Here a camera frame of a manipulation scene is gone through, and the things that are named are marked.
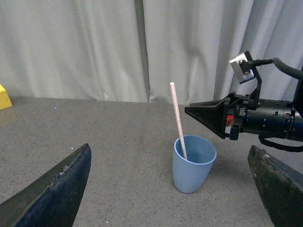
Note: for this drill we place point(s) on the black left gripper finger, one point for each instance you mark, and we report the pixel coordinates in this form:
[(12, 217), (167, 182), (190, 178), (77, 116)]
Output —
[(52, 200)]

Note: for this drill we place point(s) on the blue cup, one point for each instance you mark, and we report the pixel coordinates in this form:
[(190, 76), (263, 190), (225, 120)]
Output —
[(190, 173)]

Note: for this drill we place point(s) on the pale wooden chopstick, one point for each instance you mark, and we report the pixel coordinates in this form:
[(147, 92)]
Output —
[(178, 120)]

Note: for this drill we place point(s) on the yellow block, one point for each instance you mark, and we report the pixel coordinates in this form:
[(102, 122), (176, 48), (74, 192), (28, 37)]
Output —
[(5, 101)]

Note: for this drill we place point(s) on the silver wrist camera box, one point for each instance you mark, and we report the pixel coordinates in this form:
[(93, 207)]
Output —
[(242, 71)]

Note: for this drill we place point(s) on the grey curtain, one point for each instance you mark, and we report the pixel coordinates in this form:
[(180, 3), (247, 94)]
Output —
[(130, 50)]

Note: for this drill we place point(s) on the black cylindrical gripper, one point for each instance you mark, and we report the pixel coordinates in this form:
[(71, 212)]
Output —
[(280, 187)]

